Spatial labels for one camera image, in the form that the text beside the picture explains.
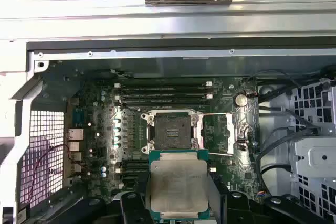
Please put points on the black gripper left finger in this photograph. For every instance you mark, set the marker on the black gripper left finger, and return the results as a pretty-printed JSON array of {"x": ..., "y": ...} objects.
[{"x": 131, "y": 208}]

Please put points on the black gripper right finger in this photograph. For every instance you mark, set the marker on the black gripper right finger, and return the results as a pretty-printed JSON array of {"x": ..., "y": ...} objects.
[{"x": 220, "y": 208}]

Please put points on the CPU with silver top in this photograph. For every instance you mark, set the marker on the CPU with silver top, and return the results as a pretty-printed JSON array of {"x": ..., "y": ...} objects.
[{"x": 178, "y": 182}]

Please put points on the metal socket cover frame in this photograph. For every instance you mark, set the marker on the metal socket cover frame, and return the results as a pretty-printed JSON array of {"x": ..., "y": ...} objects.
[{"x": 230, "y": 134}]

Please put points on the black RAM slot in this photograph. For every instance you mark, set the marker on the black RAM slot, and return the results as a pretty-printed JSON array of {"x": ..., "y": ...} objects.
[
  {"x": 162, "y": 101},
  {"x": 131, "y": 168},
  {"x": 162, "y": 96},
  {"x": 162, "y": 84},
  {"x": 135, "y": 161},
  {"x": 162, "y": 90},
  {"x": 128, "y": 174}
]

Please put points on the CPU socket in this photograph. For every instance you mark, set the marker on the CPU socket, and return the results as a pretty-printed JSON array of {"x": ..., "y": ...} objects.
[{"x": 162, "y": 121}]

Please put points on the green motherboard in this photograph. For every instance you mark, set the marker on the green motherboard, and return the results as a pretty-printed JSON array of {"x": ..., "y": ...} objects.
[{"x": 223, "y": 129}]

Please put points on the metal rear port block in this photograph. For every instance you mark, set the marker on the metal rear port block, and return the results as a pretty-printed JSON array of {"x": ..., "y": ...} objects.
[{"x": 76, "y": 134}]

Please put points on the metal drive cage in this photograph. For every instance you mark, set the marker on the metal drive cage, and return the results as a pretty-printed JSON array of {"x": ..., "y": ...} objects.
[{"x": 315, "y": 155}]

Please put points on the silver coin cell battery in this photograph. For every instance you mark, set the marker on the silver coin cell battery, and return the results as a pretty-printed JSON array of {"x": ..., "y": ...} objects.
[{"x": 240, "y": 100}]

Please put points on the black and silver PC case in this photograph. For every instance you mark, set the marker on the black and silver PC case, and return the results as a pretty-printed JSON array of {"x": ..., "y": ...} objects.
[{"x": 157, "y": 54}]

